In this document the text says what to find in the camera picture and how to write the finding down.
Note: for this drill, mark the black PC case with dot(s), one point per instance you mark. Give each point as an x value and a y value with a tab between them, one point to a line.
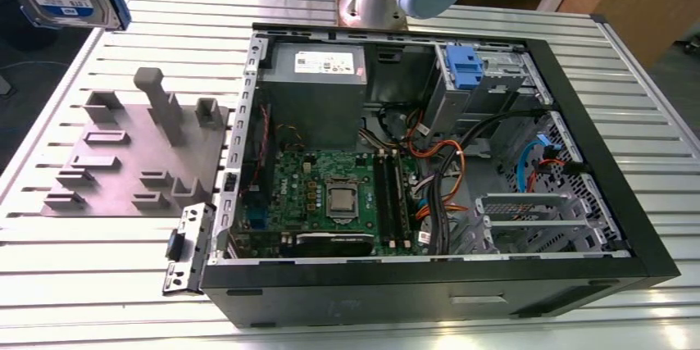
383	292

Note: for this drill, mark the black RAM slot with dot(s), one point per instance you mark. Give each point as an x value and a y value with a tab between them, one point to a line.
384	198
400	198

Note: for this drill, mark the metal optical drive cage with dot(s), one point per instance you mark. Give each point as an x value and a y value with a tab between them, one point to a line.
453	108

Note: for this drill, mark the blue drive latch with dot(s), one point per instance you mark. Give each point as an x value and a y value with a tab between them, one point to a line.
464	67

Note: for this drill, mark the metal disk bay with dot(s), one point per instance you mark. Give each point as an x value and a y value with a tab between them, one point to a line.
539	224

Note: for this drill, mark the metal expansion slot retainer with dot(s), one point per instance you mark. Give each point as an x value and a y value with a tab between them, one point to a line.
191	243

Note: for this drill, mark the black chair base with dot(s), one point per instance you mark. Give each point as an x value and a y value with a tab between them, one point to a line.
689	42

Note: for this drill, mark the grey parts rack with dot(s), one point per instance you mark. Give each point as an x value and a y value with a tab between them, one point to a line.
125	186

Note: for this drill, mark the CPU socket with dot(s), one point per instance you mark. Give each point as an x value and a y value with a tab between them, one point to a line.
343	221

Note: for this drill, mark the black graphics card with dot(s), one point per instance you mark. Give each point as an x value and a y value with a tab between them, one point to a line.
333	243

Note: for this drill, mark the silver CPU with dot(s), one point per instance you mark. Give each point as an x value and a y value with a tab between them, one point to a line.
343	201

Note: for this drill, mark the green motherboard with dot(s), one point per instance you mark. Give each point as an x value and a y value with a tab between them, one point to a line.
295	178

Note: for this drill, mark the grey power supply unit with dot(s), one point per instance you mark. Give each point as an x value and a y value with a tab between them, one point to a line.
312	112

